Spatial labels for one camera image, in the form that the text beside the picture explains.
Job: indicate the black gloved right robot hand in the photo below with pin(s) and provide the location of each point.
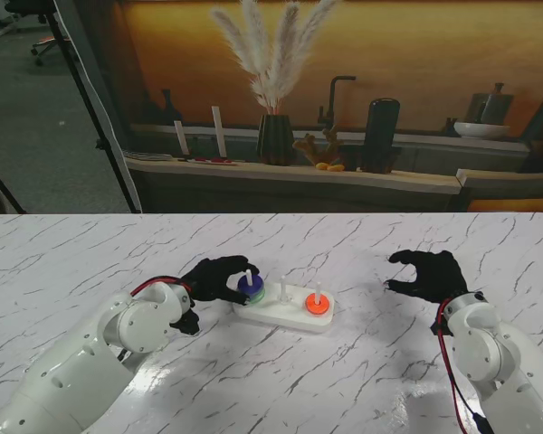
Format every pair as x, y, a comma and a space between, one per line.
441, 278

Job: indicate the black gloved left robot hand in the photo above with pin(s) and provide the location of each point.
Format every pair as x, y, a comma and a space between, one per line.
208, 280

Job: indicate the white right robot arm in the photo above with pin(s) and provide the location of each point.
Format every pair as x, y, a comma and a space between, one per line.
488, 357

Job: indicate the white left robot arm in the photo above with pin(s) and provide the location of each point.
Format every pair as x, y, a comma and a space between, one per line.
72, 375

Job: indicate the white Hanoi base with rods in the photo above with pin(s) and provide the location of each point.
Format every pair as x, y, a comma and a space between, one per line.
280, 316

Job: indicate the black backdrop stand pole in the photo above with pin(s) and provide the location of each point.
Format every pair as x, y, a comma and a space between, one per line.
100, 144

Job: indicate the black stand leg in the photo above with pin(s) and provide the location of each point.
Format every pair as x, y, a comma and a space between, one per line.
4, 190

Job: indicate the printed kitchen backdrop banner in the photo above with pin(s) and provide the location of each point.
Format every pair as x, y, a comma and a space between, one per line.
389, 45

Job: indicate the black office chair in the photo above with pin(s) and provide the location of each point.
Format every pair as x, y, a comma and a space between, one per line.
43, 45

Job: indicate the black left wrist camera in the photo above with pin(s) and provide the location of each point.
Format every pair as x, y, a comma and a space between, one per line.
185, 323

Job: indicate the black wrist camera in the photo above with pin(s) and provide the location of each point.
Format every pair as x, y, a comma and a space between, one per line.
435, 327
185, 323

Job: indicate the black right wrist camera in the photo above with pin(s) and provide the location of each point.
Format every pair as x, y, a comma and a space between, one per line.
435, 327

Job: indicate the white desk frame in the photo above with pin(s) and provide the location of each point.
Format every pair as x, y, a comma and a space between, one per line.
0, 32

